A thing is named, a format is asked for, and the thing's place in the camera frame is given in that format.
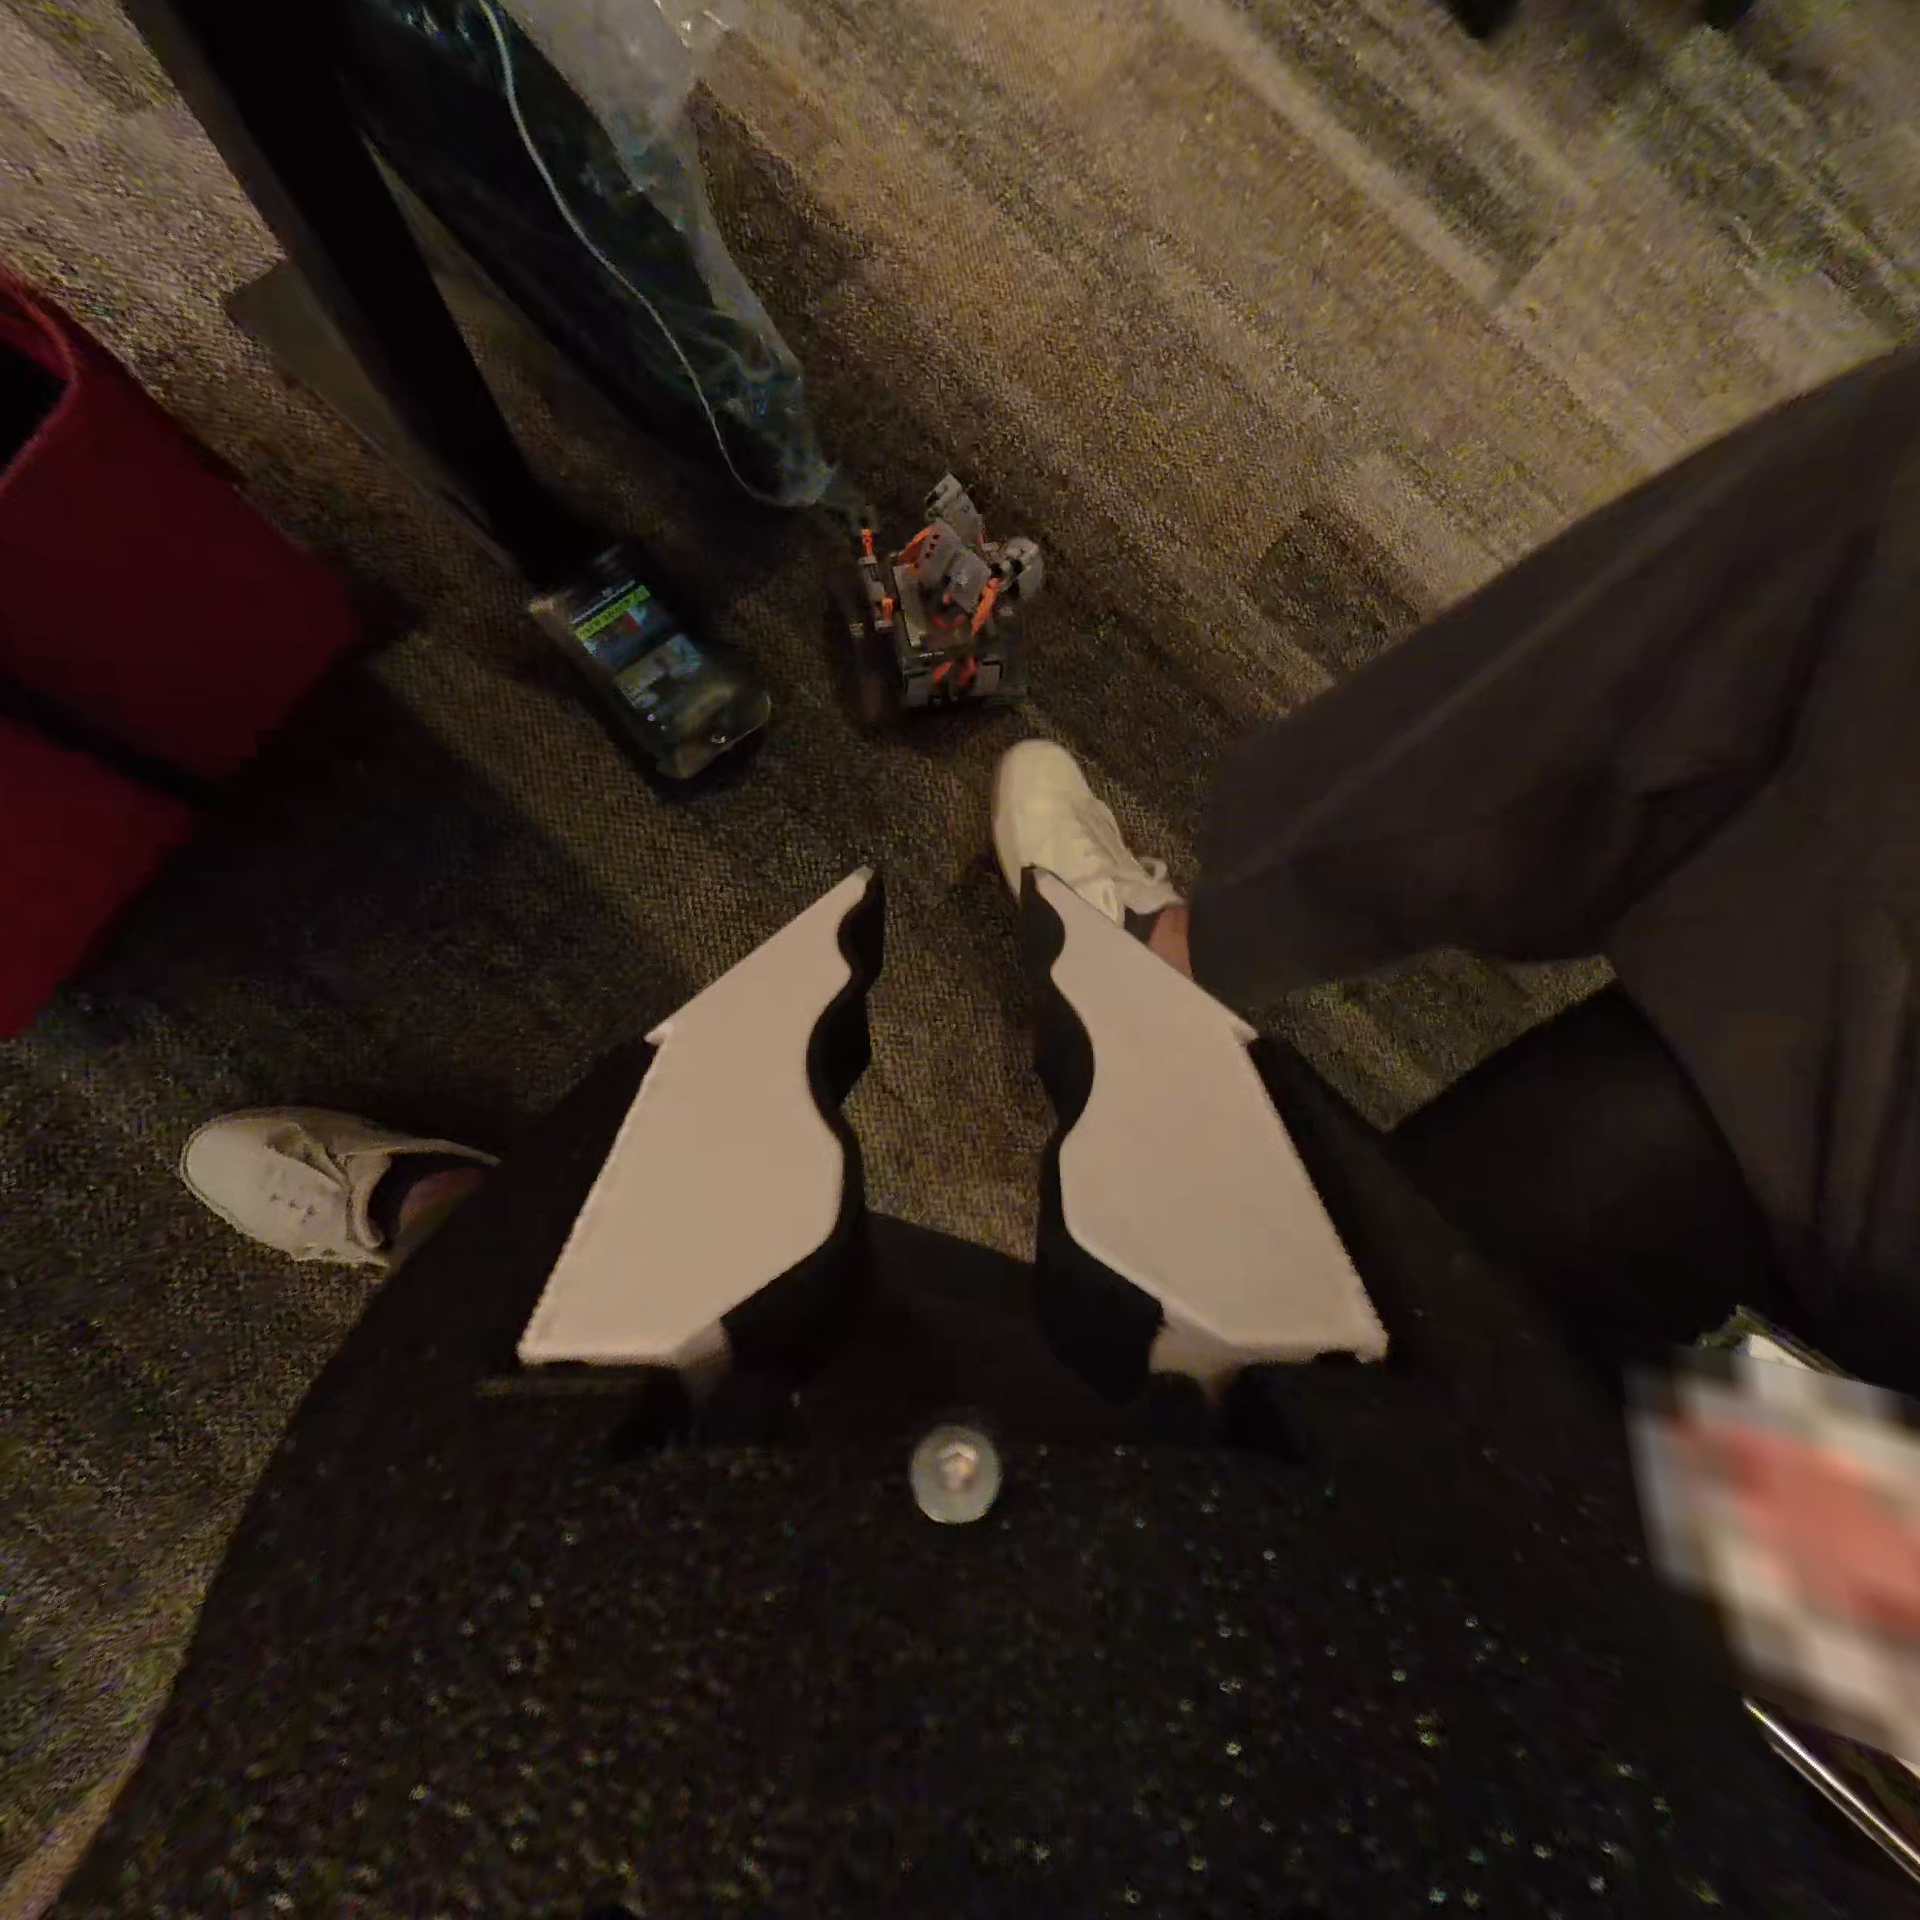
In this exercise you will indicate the white sneaker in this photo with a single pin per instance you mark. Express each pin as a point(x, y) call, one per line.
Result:
point(1064, 827)
point(301, 1177)

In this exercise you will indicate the clear plastic bag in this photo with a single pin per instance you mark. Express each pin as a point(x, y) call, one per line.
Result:
point(647, 300)

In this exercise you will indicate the red storage box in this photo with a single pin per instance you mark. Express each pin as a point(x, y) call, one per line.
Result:
point(134, 598)

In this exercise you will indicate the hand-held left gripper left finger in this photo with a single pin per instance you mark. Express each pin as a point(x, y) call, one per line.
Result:
point(706, 1185)

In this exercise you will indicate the person's dark pants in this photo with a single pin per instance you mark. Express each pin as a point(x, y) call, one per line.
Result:
point(1573, 722)

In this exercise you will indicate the grey orange toy model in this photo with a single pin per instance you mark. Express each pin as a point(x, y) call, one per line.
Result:
point(947, 616)

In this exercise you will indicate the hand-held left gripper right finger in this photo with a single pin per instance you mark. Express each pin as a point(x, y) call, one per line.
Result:
point(1202, 1185)

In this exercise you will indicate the black table leg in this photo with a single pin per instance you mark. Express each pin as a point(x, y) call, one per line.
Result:
point(301, 117)

